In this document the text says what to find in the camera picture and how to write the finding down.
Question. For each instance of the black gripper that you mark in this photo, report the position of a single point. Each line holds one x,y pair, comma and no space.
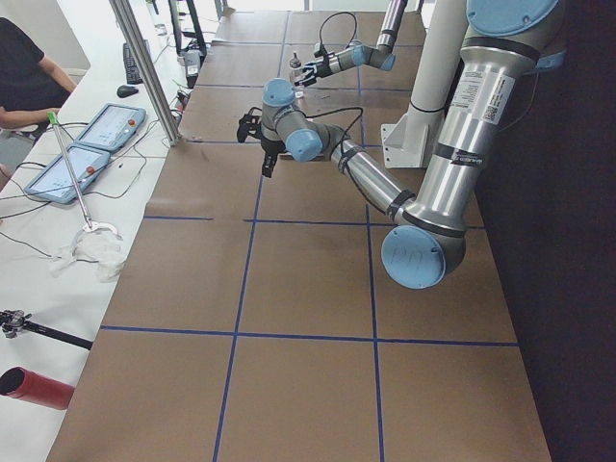
269,151
320,66

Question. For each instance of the clear glass sauce bottle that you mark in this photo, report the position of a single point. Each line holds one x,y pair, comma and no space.
296,74

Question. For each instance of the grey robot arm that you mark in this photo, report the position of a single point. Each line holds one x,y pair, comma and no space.
473,55
355,54

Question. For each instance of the upper teach pendant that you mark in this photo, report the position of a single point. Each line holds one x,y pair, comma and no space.
112,127

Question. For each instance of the teach pendant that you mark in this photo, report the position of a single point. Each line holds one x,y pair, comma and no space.
112,127
54,184

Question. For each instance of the black keyboard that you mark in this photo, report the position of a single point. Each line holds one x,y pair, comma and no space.
132,72

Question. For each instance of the black computer mouse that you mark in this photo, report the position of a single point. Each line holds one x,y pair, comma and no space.
125,91

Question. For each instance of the lower teach pendant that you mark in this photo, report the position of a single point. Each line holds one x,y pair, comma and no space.
54,184

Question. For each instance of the person in black shirt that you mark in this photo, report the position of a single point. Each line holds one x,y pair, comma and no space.
32,85

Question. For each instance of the red cylinder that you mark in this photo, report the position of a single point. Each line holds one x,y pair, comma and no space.
32,387

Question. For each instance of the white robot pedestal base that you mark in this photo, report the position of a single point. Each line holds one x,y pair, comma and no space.
409,143

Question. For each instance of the aluminium frame post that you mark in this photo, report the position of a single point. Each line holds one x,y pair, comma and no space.
130,29

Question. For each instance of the grabber stick green handle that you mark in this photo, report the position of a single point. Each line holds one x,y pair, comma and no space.
91,226

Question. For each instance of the black camera tripod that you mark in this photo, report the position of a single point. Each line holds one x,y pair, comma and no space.
14,322

